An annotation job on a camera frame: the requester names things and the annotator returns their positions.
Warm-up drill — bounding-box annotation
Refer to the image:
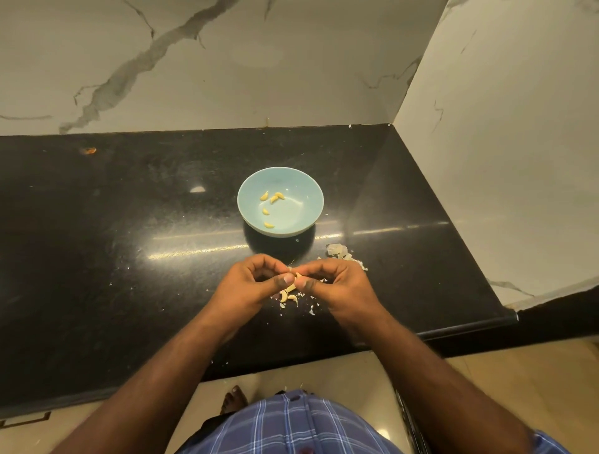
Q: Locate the pile of garlic skins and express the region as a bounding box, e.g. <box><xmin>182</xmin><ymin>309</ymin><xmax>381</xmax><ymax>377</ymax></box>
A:
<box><xmin>273</xmin><ymin>285</ymin><xmax>319</xmax><ymax>316</ymax></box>

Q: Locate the person's right hand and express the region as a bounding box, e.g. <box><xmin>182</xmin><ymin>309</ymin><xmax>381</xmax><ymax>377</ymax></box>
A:
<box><xmin>293</xmin><ymin>258</ymin><xmax>385</xmax><ymax>331</ymax></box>

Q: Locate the black drawer handle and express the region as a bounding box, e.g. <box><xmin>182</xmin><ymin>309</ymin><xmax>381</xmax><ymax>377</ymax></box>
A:
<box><xmin>0</xmin><ymin>412</ymin><xmax>52</xmax><ymax>428</ymax></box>

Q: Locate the person's right forearm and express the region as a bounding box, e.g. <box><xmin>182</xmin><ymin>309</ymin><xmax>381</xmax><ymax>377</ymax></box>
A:
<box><xmin>356</xmin><ymin>309</ymin><xmax>535</xmax><ymax>454</ymax></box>

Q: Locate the black cabinet trim strip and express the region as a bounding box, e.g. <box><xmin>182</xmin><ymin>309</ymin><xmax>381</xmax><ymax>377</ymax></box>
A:
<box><xmin>395</xmin><ymin>388</ymin><xmax>427</xmax><ymax>454</ymax></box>

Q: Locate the garlic peel scrap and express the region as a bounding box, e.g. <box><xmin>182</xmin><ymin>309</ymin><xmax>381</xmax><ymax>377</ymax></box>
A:
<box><xmin>326</xmin><ymin>243</ymin><xmax>369</xmax><ymax>273</ymax></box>

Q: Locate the person's left foot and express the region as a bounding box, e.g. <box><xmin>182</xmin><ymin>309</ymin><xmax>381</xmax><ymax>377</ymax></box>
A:
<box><xmin>219</xmin><ymin>384</ymin><xmax>248</xmax><ymax>415</ymax></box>

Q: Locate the person's left forearm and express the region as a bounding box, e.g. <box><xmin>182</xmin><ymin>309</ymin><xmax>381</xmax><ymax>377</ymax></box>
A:
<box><xmin>54</xmin><ymin>318</ymin><xmax>240</xmax><ymax>454</ymax></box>

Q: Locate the blue plaid shirt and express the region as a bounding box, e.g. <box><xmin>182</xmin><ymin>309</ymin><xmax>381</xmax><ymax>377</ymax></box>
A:
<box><xmin>178</xmin><ymin>390</ymin><xmax>570</xmax><ymax>454</ymax></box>

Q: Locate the light blue bowl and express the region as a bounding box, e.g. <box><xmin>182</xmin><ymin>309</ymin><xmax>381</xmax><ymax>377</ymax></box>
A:
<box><xmin>236</xmin><ymin>167</ymin><xmax>325</xmax><ymax>238</ymax></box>

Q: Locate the person's left hand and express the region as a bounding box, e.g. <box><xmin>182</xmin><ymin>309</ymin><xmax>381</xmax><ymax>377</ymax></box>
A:
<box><xmin>204</xmin><ymin>254</ymin><xmax>297</xmax><ymax>342</ymax></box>

